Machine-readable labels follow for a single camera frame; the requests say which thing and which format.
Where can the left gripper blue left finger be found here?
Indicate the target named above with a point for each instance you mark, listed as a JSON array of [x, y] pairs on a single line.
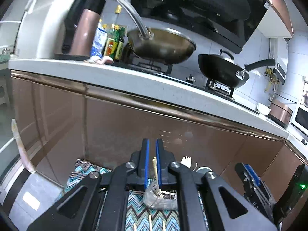
[[143, 164]]

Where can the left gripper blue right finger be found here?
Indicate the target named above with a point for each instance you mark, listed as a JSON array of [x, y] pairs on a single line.
[[162, 163]]

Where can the black range hood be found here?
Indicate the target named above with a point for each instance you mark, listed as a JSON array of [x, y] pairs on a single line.
[[229, 23]]

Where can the steel wok with handle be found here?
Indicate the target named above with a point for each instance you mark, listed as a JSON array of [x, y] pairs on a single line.
[[166, 45]]

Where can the white bowl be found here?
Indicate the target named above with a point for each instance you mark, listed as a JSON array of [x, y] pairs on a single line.
[[262, 109]]

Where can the white plastic stool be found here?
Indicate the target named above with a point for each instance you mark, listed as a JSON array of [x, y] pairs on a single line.
[[5, 97]]

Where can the garlic cloves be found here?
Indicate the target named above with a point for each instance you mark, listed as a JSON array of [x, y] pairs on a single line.
[[100, 60]]

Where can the zigzag patterned knit cloth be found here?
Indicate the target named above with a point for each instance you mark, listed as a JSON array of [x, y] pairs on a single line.
[[137, 212]]

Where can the white microwave oven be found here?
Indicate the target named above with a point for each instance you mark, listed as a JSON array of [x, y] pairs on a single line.
[[300, 118]]

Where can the dark soy sauce bottle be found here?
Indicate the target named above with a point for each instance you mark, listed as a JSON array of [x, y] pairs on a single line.
[[119, 50]]

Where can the white plastic bag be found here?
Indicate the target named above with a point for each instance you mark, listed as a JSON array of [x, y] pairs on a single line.
[[21, 149]]

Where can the blue white salt bag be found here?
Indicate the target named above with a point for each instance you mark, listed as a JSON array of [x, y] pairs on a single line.
[[99, 40]]

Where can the black wok with lid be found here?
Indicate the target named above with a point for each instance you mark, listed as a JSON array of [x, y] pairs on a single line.
[[222, 69]]

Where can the white plastic fork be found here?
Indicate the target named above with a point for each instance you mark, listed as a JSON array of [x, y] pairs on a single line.
[[187, 161]]

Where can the brown upper cabinets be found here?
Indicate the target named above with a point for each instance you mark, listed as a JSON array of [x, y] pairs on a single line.
[[276, 22]]

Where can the white gas water heater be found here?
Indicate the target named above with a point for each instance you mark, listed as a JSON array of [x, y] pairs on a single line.
[[279, 52]]

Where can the brown cabinets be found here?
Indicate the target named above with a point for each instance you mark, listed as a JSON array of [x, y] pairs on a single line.
[[70, 120], [276, 22]]

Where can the wire utensil holder basket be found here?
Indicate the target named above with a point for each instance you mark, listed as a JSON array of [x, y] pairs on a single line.
[[167, 200]]

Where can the white box appliance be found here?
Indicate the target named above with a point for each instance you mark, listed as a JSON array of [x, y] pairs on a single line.
[[42, 30]]

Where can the green yellow sauce bottle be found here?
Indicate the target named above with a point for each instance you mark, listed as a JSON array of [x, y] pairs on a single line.
[[111, 45]]

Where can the rose gold rice cooker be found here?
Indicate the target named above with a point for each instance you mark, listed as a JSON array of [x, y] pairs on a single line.
[[280, 113]]

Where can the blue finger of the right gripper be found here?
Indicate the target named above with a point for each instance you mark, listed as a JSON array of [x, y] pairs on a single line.
[[253, 174]]

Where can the brown lower cabinets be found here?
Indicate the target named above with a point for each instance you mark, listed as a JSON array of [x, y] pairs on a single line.
[[70, 120]]

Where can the black gas stove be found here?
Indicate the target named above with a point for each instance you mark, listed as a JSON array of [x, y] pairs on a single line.
[[187, 77]]

